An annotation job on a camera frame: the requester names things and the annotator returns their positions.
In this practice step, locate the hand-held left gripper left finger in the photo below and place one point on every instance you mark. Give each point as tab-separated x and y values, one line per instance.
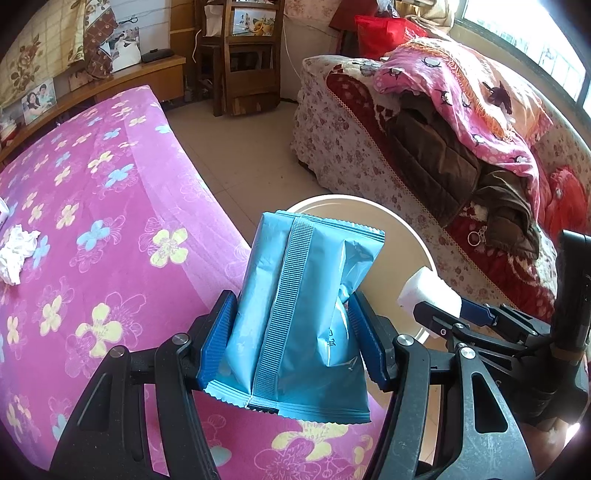
220	332

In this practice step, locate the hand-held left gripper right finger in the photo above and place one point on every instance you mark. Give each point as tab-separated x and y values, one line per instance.
364	337

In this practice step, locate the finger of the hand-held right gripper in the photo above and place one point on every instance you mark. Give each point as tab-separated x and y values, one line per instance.
475	311
452	330

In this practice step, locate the white foam block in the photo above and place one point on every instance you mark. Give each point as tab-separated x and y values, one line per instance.
429	290

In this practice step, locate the blue packet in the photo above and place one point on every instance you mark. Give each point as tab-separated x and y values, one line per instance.
300	323

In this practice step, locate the white round bin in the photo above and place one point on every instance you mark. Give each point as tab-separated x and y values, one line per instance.
401	258

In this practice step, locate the brown jacket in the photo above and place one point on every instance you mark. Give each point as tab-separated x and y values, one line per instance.
438	166

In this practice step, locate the pink floral tablecloth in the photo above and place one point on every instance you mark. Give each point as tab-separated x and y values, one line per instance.
115	207

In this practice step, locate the sofa with floral cover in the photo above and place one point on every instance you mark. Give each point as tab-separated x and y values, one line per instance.
332	152

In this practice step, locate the pink cartoon blanket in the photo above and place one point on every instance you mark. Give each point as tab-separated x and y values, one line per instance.
461	101

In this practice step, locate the crumpled white tissue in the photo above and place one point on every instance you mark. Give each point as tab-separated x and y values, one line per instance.
16	251

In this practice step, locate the wooden chair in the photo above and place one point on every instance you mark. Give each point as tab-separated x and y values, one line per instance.
249	78

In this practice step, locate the window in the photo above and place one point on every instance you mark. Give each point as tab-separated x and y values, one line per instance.
531	41

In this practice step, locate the red bag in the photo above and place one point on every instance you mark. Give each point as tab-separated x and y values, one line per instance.
388	32

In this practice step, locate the framed photo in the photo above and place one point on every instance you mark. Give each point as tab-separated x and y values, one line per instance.
39	99

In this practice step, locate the unframed portrait photo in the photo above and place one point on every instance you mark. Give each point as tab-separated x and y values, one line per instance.
124	50

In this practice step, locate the colourful picture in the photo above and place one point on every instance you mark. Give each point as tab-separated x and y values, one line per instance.
251	23

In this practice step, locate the pink floral curtain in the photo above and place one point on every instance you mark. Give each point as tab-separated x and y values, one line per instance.
309	18

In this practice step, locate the dark red garment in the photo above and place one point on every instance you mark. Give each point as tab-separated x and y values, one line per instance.
344	14

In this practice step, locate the beige checked floral cloth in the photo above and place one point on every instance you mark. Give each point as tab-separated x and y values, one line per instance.
41	46

